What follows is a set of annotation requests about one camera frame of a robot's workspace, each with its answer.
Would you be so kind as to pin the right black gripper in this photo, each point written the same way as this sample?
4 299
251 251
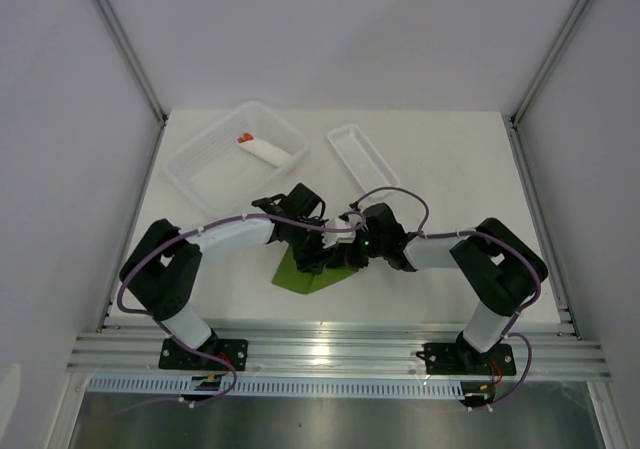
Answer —
347 257

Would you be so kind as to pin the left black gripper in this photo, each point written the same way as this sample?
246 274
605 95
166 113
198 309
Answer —
314 260

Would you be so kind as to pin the green paper napkin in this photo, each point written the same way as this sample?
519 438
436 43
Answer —
288 277

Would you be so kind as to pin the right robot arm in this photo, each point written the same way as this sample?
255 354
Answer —
503 272

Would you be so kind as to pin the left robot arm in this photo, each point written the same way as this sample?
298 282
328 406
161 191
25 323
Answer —
158 278

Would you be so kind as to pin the orange utensil in roll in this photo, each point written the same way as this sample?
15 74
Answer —
246 137

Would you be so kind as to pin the small white plastic tray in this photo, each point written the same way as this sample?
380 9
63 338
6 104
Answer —
361 158

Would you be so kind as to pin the large white plastic basket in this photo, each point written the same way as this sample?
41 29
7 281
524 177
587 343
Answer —
214 174

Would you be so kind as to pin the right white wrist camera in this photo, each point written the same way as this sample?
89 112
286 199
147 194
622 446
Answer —
348 222

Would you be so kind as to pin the aluminium front rail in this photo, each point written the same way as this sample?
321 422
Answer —
339 350

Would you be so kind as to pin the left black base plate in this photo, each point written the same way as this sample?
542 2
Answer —
213 355

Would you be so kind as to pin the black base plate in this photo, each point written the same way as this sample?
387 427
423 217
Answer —
456 359
213 355

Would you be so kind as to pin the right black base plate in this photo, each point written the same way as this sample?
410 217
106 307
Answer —
456 359

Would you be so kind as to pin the white slotted cable duct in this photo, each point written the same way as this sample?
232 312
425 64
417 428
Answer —
413 388

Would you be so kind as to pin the left aluminium frame post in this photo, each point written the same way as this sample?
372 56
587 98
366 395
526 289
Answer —
130 59

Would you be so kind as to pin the aluminium frame post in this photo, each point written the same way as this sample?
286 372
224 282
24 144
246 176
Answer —
557 49
130 59

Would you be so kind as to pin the right aluminium frame post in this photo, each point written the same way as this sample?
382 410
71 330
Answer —
557 49

